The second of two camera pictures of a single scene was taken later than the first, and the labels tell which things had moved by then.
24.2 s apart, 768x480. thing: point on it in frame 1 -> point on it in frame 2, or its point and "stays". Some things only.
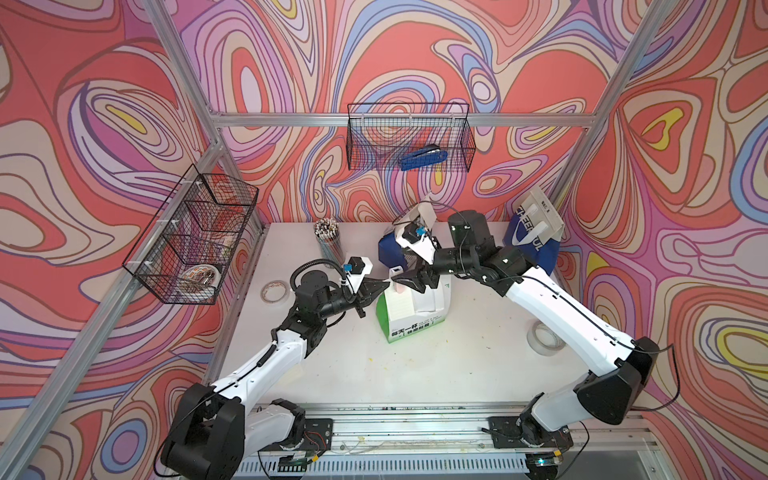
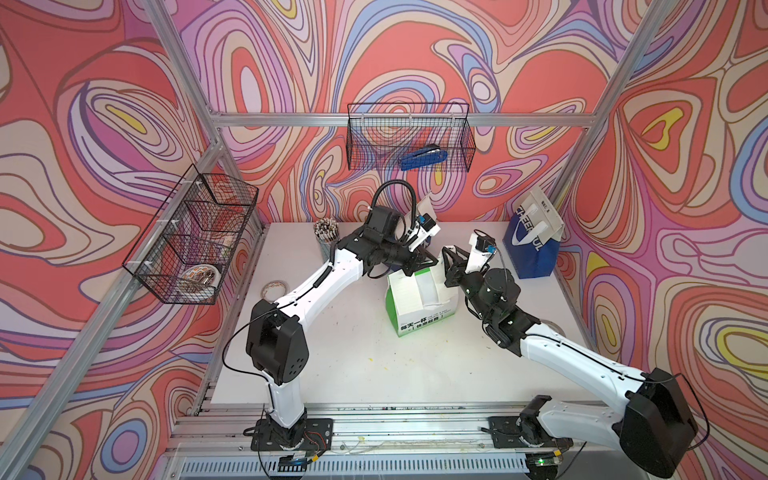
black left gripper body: [328, 300] -> [394, 253]
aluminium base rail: [450, 441] stays
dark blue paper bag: [537, 229] stays
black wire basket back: [379, 134] stays
